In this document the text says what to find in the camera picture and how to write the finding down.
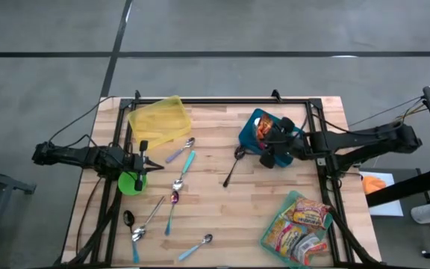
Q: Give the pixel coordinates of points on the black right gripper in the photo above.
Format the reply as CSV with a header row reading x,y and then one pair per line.
x,y
284,143

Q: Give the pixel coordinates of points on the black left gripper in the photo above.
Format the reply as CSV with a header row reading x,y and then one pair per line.
x,y
140,165

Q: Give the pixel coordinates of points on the orange and brown snack packet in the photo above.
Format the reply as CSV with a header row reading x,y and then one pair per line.
x,y
264,126

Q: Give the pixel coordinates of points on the iridescent spoon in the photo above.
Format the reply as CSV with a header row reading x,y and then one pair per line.
x,y
172,199

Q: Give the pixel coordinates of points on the dark metal spoon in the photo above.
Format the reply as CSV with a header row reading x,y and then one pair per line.
x,y
239,152

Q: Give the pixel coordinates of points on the yellow snack packet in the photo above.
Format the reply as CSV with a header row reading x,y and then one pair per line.
x,y
289,214

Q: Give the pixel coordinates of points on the red ramen noodle packet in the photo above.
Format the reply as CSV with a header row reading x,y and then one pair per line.
x,y
310,213

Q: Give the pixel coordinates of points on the pink and blue ramen packet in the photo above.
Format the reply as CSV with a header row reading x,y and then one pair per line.
x,y
286,236

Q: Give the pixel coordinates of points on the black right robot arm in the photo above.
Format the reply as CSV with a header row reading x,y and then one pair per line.
x,y
368,140

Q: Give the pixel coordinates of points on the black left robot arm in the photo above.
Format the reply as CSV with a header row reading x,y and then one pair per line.
x,y
80,157

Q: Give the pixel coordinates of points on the green plastic bowl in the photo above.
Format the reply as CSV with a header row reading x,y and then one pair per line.
x,y
125,185

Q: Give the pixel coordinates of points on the blue plastic bin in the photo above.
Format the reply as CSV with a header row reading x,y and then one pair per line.
x,y
246,145

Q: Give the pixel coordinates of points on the yellow translucent plastic bin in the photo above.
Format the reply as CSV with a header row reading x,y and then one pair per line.
x,y
159,121

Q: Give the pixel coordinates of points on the plain silver spoon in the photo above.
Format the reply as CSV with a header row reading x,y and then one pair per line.
x,y
138,233

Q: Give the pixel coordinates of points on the orange object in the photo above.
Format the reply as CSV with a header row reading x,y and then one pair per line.
x,y
372,184

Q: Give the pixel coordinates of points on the green translucent plastic bin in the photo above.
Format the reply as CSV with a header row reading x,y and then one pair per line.
x,y
271,246

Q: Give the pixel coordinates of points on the white paper sheet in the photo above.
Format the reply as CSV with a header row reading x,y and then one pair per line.
x,y
390,205

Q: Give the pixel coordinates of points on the black frame clamp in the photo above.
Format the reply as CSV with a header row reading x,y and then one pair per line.
x,y
137,95
275,95

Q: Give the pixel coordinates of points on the black metal table frame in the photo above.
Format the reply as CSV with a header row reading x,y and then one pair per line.
x,y
218,101

